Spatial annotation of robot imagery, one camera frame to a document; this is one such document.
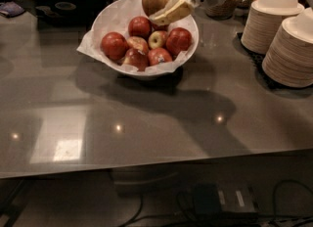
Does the red apple front right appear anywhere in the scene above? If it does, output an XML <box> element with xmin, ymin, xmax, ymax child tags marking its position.
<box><xmin>148</xmin><ymin>48</ymin><xmax>173</xmax><ymax>66</ymax></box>

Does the black laptop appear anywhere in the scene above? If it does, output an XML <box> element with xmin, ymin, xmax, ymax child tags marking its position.
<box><xmin>6</xmin><ymin>0</ymin><xmax>111</xmax><ymax>25</ymax></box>

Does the black box under table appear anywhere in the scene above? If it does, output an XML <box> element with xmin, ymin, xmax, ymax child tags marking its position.
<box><xmin>192</xmin><ymin>183</ymin><xmax>258</xmax><ymax>215</ymax></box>

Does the black cable under table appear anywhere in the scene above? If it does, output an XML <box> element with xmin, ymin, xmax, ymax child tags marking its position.
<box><xmin>116</xmin><ymin>180</ymin><xmax>313</xmax><ymax>227</ymax></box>

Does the white bowl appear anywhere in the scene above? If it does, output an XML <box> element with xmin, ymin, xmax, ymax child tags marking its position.
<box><xmin>90</xmin><ymin>0</ymin><xmax>201</xmax><ymax>81</ymax></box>

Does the small yellow-red apple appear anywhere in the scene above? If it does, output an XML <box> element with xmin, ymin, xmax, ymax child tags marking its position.
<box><xmin>148</xmin><ymin>30</ymin><xmax>168</xmax><ymax>49</ymax></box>

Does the red apple back top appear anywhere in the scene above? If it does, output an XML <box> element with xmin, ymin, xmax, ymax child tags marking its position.
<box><xmin>152</xmin><ymin>23</ymin><xmax>168</xmax><ymax>31</ymax></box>

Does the red apple far left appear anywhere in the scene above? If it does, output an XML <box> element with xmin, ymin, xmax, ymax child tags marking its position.
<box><xmin>101</xmin><ymin>31</ymin><xmax>129</xmax><ymax>61</ymax></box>

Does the black mat under plates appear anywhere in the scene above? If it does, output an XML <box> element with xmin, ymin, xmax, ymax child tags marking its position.
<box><xmin>241</xmin><ymin>44</ymin><xmax>282</xmax><ymax>90</ymax></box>

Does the small pale red apple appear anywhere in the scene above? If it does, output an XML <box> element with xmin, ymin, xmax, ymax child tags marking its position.
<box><xmin>127</xmin><ymin>36</ymin><xmax>149</xmax><ymax>54</ymax></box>

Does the glass jar with grains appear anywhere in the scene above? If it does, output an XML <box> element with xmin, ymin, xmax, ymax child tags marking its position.
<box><xmin>205</xmin><ymin>0</ymin><xmax>240</xmax><ymax>19</ymax></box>

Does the stack of paper plates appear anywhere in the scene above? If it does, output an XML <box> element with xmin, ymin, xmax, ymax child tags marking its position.
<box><xmin>262</xmin><ymin>8</ymin><xmax>313</xmax><ymax>88</ymax></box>
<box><xmin>241</xmin><ymin>0</ymin><xmax>304</xmax><ymax>55</ymax></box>

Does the red apple far right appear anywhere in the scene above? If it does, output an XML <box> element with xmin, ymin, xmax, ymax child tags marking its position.
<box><xmin>165</xmin><ymin>27</ymin><xmax>192</xmax><ymax>56</ymax></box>

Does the white paper bowl liner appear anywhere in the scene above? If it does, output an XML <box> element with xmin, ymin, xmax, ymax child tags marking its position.
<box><xmin>76</xmin><ymin>0</ymin><xmax>200</xmax><ymax>76</ymax></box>

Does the red apple back left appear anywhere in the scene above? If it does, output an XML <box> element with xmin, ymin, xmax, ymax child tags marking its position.
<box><xmin>128</xmin><ymin>16</ymin><xmax>152</xmax><ymax>39</ymax></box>

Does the red apple front left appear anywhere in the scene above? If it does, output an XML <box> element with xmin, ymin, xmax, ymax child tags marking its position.
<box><xmin>123</xmin><ymin>48</ymin><xmax>149</xmax><ymax>71</ymax></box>

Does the left stack of paper plates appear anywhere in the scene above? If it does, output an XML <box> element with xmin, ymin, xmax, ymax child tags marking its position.
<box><xmin>241</xmin><ymin>0</ymin><xmax>304</xmax><ymax>55</ymax></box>

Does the dark blue pouch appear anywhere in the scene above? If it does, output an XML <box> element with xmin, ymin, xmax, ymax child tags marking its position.
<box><xmin>0</xmin><ymin>2</ymin><xmax>24</xmax><ymax>18</ymax></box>

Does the right stack of paper plates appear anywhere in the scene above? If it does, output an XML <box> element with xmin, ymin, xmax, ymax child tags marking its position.
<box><xmin>262</xmin><ymin>8</ymin><xmax>313</xmax><ymax>88</ymax></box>

